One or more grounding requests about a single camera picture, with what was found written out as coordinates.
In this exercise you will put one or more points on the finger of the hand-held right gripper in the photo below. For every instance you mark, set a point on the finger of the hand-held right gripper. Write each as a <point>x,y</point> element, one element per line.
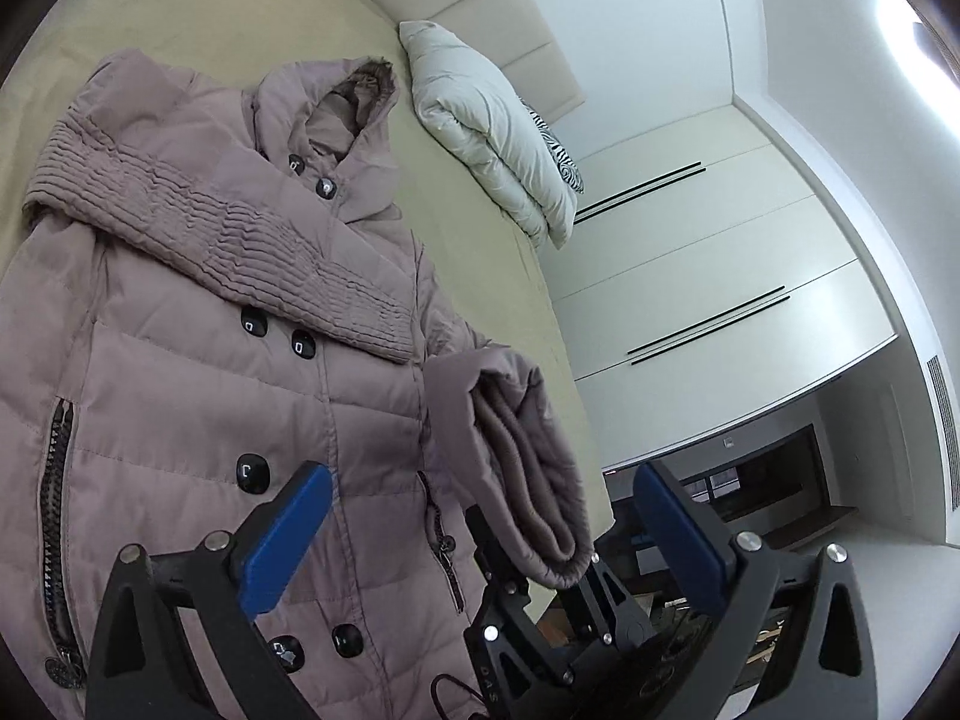
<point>600,592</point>
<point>487,547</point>

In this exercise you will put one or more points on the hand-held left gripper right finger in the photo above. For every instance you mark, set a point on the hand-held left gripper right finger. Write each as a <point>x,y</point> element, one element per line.
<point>675,532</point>

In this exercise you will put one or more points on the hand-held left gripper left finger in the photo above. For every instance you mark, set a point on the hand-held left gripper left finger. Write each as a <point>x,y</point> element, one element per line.
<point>289,540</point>

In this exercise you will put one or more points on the mauve puffer coat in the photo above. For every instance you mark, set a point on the mauve puffer coat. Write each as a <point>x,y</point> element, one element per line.
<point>187,390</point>

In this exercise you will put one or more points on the dark television cabinet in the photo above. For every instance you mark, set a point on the dark television cabinet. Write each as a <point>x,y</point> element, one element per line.
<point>772,472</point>

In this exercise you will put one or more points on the white wardrobe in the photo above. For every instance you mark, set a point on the white wardrobe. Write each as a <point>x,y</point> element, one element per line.
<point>712,240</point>

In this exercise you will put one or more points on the zebra print pillow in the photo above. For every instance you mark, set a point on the zebra print pillow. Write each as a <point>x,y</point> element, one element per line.
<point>562,157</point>

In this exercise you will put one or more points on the white folded duvet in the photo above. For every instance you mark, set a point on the white folded duvet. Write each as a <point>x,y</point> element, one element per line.
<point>480,120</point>

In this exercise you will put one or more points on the bed with beige cover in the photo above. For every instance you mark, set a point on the bed with beige cover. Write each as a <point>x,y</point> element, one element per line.
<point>225,0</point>

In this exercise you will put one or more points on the wall air vent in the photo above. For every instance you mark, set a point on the wall air vent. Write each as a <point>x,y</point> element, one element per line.
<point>943,427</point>

